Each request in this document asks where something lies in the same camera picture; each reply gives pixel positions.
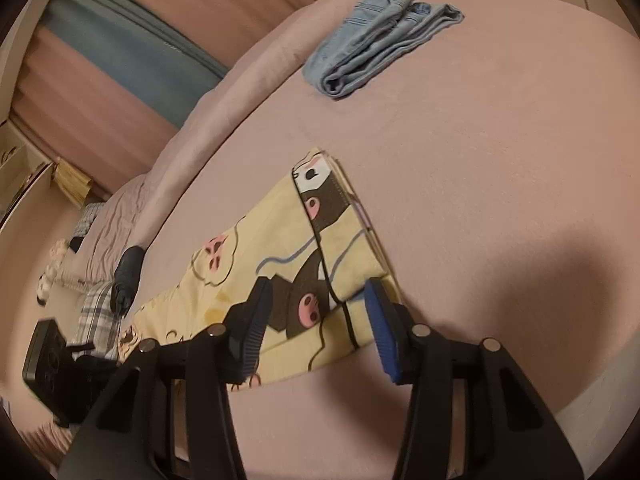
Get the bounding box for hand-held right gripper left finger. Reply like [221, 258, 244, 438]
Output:
[57, 277, 273, 480]

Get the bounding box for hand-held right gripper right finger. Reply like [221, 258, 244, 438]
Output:
[364, 277, 583, 480]

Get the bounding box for yellow cartoon print pants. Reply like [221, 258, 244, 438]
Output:
[118, 147, 403, 391]

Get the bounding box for plaid cloth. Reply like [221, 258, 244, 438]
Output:
[72, 282, 126, 358]

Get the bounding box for white plush toys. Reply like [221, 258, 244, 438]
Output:
[35, 239, 69, 306]

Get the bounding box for dark cloth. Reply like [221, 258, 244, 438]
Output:
[111, 245, 147, 311]

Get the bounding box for checkered cloth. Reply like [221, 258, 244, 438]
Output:
[70, 202, 104, 253]

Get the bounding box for pink bed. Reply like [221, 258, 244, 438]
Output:
[30, 0, 640, 480]

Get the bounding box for yellow box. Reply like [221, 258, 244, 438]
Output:
[52, 157, 94, 207]

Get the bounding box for white cabinet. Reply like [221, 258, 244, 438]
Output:
[0, 125, 53, 233]

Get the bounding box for rolled pink blanket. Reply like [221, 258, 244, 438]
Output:
[142, 0, 436, 246]

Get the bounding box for pink curtain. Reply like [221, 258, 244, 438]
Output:
[10, 0, 381, 196]

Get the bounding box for folded light blue jeans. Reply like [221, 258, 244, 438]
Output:
[302, 0, 466, 102]

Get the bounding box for blue curtain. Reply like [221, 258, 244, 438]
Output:
[42, 0, 231, 128]

